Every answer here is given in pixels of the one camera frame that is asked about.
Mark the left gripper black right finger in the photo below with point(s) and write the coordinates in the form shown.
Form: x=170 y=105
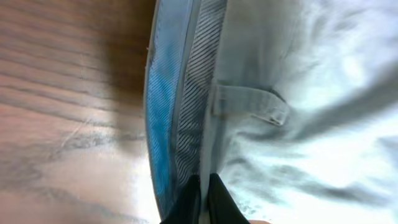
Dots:
x=221 y=206

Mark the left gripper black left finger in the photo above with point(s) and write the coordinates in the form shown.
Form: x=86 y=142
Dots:
x=188 y=205

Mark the khaki green shorts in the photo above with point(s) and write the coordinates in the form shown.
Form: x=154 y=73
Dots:
x=292 y=103

